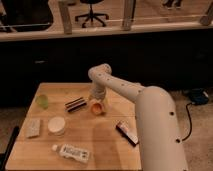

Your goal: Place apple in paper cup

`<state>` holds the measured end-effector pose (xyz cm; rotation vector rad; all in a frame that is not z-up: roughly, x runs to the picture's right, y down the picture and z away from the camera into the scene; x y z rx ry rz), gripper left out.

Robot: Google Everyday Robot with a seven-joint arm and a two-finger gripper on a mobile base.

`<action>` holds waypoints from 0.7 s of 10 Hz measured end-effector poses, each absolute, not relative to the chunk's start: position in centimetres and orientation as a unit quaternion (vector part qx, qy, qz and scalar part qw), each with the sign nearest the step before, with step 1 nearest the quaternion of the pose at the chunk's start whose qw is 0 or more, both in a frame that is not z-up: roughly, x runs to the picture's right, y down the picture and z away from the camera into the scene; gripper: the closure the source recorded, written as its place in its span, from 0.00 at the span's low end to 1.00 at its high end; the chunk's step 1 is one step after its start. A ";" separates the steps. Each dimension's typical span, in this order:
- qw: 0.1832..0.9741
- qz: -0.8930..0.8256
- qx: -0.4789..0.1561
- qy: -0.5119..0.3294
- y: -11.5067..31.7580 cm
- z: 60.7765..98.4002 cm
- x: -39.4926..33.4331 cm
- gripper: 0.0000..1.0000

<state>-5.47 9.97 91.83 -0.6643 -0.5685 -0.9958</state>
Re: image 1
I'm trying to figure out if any beige sponge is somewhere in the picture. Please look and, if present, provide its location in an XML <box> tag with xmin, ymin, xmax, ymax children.
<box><xmin>26</xmin><ymin>119</ymin><xmax>41</xmax><ymax>138</ymax></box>

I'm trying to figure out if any black striped box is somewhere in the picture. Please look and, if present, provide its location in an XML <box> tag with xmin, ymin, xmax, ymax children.
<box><xmin>65</xmin><ymin>97</ymin><xmax>87</xmax><ymax>112</ymax></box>

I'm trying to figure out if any black cable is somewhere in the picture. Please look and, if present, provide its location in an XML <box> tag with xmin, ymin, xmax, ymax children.
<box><xmin>181</xmin><ymin>102</ymin><xmax>197</xmax><ymax>142</ymax></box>

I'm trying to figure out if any green plastic cup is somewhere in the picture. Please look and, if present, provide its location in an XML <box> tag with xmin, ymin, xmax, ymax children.
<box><xmin>36</xmin><ymin>94</ymin><xmax>48</xmax><ymax>109</ymax></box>

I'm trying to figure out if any wooden railing post middle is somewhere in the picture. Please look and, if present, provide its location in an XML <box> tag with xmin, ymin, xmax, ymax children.
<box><xmin>122</xmin><ymin>0</ymin><xmax>136</xmax><ymax>31</ymax></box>

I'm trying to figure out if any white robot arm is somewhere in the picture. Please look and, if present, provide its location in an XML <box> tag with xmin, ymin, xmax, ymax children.
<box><xmin>88</xmin><ymin>64</ymin><xmax>189</xmax><ymax>171</ymax></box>

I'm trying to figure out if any black and white tube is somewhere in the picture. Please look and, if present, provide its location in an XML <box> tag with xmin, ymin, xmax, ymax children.
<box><xmin>116</xmin><ymin>121</ymin><xmax>139</xmax><ymax>146</ymax></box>

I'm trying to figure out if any black power adapter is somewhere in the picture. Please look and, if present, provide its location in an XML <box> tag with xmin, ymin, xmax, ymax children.
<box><xmin>190</xmin><ymin>89</ymin><xmax>209</xmax><ymax>105</ymax></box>

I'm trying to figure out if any wooden railing post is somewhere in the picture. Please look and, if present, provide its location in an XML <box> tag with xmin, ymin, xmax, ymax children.
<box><xmin>58</xmin><ymin>1</ymin><xmax>72</xmax><ymax>34</ymax></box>
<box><xmin>122</xmin><ymin>0</ymin><xmax>136</xmax><ymax>31</ymax></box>

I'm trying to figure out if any clear plastic bottle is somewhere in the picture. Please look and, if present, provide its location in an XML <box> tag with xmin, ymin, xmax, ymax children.
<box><xmin>52</xmin><ymin>144</ymin><xmax>90</xmax><ymax>163</ymax></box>

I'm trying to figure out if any wooden railing post left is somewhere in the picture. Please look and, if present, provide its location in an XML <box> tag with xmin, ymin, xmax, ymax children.
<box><xmin>58</xmin><ymin>1</ymin><xmax>72</xmax><ymax>34</ymax></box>

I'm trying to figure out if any orange apple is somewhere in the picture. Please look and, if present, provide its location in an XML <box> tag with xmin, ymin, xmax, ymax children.
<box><xmin>91</xmin><ymin>103</ymin><xmax>105</xmax><ymax>115</ymax></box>

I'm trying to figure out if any black office chair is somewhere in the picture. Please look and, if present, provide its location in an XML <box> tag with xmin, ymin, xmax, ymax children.
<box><xmin>75</xmin><ymin>0</ymin><xmax>109</xmax><ymax>28</ymax></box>

